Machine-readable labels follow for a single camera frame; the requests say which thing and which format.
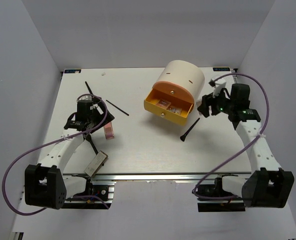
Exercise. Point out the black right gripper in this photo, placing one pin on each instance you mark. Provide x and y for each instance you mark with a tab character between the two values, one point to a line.
204	108

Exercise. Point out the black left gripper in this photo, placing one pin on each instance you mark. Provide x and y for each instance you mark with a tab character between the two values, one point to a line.
109	117

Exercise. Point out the pink blush palette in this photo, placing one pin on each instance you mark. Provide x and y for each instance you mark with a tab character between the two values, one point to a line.
108	130

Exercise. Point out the peach top drawer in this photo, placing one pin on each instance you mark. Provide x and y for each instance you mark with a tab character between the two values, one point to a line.
175	90

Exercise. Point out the colourful glitter eyeshadow palette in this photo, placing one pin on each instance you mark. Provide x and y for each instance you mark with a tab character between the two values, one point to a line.
175	110

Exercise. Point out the brown eyeshadow palette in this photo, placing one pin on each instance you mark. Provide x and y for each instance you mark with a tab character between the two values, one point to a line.
163	104

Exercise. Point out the cream round drawer organizer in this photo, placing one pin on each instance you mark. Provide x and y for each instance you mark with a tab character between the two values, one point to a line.
184	74

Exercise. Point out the yellow drawer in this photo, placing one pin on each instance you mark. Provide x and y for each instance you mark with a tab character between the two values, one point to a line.
153	98

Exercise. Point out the silver rectangular makeup case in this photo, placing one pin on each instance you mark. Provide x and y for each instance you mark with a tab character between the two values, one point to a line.
96	163

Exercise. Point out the nude nine-pan eyeshadow palette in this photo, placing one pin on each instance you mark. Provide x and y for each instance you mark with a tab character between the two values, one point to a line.
198	103

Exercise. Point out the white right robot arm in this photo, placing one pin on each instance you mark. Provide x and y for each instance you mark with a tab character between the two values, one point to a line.
269	185

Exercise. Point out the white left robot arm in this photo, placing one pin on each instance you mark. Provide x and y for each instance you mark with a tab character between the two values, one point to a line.
45	184

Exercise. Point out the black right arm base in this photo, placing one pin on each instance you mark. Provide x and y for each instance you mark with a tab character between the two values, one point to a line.
213	199

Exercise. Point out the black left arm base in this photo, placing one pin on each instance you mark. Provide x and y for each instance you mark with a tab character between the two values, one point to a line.
98	195

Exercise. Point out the black small makeup brush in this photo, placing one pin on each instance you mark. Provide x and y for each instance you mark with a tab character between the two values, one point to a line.
184	136

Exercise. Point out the thin black eyeliner brush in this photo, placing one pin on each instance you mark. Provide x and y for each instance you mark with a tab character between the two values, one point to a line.
117	108

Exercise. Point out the black fan powder brush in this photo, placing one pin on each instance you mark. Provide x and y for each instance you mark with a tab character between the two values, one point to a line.
89	89

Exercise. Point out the blue logo sticker right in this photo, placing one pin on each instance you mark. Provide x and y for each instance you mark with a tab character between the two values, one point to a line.
221	69

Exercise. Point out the blue logo sticker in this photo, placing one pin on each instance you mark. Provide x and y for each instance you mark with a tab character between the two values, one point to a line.
72	71
221	69

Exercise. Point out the blue logo sticker left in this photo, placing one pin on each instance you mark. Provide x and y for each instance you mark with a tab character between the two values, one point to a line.
72	71

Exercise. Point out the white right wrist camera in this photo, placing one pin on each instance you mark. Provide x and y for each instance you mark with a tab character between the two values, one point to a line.
218	86

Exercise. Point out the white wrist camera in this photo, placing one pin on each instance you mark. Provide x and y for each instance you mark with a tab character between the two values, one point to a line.
218	86
85	98

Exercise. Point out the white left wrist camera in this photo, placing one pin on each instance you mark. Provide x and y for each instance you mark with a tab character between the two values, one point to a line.
85	98

